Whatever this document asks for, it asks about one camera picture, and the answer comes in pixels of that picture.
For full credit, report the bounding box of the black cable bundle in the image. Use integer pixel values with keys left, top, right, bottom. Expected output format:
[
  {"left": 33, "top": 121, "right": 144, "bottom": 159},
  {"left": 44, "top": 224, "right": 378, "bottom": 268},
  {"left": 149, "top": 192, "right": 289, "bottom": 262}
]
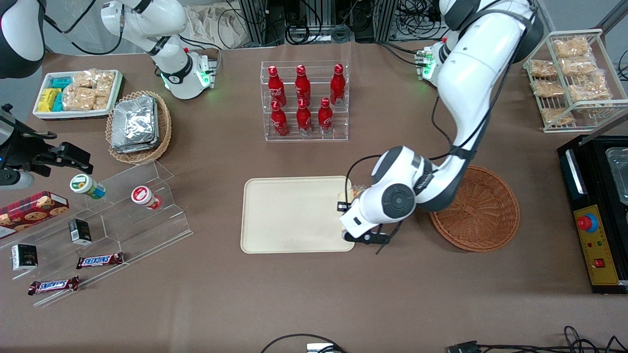
[{"left": 481, "top": 325, "right": 628, "bottom": 353}]

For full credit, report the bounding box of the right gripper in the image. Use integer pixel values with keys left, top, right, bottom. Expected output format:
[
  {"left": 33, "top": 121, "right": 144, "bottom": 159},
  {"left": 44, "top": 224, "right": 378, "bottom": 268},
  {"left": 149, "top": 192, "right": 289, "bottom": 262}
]
[{"left": 0, "top": 142, "right": 94, "bottom": 190}]

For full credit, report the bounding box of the clear acrylic stepped display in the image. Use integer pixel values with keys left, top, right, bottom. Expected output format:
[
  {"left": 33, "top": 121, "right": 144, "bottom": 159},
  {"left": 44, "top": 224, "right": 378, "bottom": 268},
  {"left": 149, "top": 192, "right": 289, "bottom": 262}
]
[{"left": 0, "top": 159, "right": 193, "bottom": 308}]

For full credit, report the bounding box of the round brown wicker basket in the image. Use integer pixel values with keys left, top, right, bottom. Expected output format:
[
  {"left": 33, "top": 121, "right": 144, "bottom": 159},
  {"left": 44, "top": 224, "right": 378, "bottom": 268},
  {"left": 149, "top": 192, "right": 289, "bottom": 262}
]
[{"left": 429, "top": 165, "right": 521, "bottom": 252}]

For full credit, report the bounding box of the black and white carton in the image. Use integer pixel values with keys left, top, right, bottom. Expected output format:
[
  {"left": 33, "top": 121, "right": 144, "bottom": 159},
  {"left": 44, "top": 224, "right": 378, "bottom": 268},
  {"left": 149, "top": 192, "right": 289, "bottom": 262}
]
[{"left": 11, "top": 244, "right": 38, "bottom": 272}]

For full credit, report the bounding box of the white rectangular snack bin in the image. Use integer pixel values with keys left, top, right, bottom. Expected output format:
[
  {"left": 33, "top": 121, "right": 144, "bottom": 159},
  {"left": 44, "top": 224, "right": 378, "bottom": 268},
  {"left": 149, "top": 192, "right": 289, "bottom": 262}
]
[{"left": 32, "top": 70, "right": 124, "bottom": 121}]

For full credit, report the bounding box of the tan wicker basket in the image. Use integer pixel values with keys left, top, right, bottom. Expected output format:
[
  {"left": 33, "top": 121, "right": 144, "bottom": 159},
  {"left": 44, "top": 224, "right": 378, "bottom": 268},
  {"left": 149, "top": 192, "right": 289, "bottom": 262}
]
[{"left": 105, "top": 91, "right": 172, "bottom": 165}]

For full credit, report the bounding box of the red cola bottle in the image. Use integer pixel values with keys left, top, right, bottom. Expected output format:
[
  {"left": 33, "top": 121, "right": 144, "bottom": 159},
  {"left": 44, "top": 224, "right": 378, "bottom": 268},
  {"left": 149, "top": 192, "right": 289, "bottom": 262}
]
[
  {"left": 330, "top": 64, "right": 345, "bottom": 106},
  {"left": 296, "top": 98, "right": 313, "bottom": 135},
  {"left": 268, "top": 66, "right": 287, "bottom": 106},
  {"left": 271, "top": 101, "right": 289, "bottom": 137},
  {"left": 318, "top": 97, "right": 334, "bottom": 134},
  {"left": 295, "top": 65, "right": 311, "bottom": 103}
]

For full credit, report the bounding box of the beige cloth bag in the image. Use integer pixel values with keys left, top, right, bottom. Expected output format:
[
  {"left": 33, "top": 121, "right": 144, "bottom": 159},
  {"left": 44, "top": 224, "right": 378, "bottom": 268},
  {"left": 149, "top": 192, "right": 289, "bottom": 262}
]
[{"left": 186, "top": 5, "right": 246, "bottom": 50}]

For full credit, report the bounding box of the brown chocolate bar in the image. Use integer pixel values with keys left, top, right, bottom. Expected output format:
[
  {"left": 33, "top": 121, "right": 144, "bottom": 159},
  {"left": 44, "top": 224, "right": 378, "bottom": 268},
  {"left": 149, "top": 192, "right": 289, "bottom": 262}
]
[
  {"left": 28, "top": 276, "right": 79, "bottom": 296},
  {"left": 76, "top": 252, "right": 124, "bottom": 270}
]

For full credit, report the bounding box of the red lid cup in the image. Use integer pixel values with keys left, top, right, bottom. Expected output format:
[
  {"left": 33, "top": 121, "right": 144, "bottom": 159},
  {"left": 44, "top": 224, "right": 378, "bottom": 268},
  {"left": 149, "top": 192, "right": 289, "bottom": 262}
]
[{"left": 131, "top": 186, "right": 162, "bottom": 210}]

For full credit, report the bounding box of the small black carton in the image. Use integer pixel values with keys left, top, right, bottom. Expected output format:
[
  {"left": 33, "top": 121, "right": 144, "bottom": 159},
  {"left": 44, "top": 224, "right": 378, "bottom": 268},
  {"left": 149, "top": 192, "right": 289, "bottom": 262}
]
[{"left": 68, "top": 219, "right": 93, "bottom": 246}]

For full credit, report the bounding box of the red tartan cookie box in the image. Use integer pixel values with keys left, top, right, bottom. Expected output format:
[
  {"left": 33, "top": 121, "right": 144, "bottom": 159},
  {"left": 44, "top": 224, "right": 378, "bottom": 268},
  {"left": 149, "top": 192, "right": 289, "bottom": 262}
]
[{"left": 0, "top": 191, "right": 70, "bottom": 231}]

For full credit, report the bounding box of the black looped cable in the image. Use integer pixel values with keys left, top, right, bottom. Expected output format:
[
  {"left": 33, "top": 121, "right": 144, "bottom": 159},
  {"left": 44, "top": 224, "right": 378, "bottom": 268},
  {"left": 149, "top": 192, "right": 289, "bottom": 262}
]
[{"left": 260, "top": 333, "right": 346, "bottom": 353}]

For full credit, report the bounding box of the green lid cup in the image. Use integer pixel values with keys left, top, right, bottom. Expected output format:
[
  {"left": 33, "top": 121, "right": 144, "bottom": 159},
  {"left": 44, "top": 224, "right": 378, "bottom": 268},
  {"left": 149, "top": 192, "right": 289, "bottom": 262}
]
[{"left": 70, "top": 174, "right": 106, "bottom": 200}]

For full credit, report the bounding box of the silver metal bar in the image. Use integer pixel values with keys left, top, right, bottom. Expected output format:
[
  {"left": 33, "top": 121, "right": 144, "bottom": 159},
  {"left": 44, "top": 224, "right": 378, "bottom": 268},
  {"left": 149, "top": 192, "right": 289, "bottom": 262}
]
[{"left": 565, "top": 150, "right": 587, "bottom": 194}]

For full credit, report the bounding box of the yellow control panel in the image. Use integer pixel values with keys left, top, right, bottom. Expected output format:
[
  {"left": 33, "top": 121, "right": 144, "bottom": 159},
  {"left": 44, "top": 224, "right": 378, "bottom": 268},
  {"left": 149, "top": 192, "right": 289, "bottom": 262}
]
[{"left": 574, "top": 205, "right": 620, "bottom": 286}]

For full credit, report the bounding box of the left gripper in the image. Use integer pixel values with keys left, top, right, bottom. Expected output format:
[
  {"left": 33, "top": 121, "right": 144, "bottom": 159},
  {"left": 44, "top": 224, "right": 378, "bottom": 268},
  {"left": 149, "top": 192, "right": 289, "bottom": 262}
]
[{"left": 337, "top": 193, "right": 392, "bottom": 246}]

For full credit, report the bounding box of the yellow snack packet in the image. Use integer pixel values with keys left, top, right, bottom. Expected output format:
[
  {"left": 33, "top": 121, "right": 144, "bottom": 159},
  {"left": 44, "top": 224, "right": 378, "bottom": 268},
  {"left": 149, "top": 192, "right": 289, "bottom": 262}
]
[{"left": 38, "top": 88, "right": 62, "bottom": 112}]

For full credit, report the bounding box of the clear acrylic bottle rack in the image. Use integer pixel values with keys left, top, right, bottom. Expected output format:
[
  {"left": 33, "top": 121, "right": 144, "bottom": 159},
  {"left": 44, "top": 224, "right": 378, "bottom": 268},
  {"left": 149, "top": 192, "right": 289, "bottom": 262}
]
[{"left": 261, "top": 60, "right": 350, "bottom": 143}]

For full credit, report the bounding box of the black benchtop machine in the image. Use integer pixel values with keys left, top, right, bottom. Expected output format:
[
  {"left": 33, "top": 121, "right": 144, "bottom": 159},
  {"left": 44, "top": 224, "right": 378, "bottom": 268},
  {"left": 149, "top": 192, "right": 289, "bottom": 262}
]
[{"left": 557, "top": 135, "right": 628, "bottom": 295}]

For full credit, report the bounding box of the cream plastic tray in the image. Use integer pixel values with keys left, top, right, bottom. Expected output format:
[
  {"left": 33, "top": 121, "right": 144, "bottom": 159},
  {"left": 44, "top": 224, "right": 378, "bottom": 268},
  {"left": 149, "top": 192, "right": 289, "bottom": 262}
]
[{"left": 240, "top": 176, "right": 355, "bottom": 254}]

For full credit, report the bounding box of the white wire rack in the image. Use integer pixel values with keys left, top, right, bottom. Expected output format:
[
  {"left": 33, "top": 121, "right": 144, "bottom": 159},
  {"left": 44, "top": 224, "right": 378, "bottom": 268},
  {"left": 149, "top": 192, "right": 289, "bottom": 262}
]
[{"left": 523, "top": 28, "right": 628, "bottom": 133}]

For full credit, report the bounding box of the silver foil pouch stack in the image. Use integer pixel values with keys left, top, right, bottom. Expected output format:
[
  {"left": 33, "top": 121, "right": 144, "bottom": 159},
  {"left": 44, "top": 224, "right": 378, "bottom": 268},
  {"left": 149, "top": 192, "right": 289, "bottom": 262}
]
[{"left": 110, "top": 96, "right": 160, "bottom": 154}]

